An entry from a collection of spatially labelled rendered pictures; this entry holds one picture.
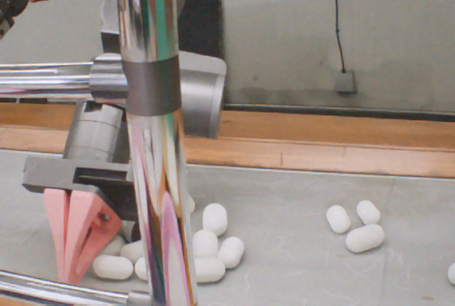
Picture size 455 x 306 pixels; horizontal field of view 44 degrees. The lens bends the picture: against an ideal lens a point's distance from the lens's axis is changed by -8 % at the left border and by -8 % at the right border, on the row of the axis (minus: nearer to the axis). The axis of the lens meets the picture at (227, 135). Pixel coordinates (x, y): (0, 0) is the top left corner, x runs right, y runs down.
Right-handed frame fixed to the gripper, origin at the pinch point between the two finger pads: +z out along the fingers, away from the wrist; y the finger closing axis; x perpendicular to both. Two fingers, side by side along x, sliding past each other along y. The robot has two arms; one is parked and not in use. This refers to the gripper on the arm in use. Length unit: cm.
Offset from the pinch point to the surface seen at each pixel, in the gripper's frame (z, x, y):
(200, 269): -2.9, 2.4, 9.9
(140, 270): -2.1, 2.1, 5.1
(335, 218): -10.0, 8.5, 19.9
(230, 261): -4.2, 4.2, 11.9
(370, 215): -10.8, 9.5, 23.1
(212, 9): -148, 154, -43
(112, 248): -4.0, 3.7, 1.7
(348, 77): -129, 176, 16
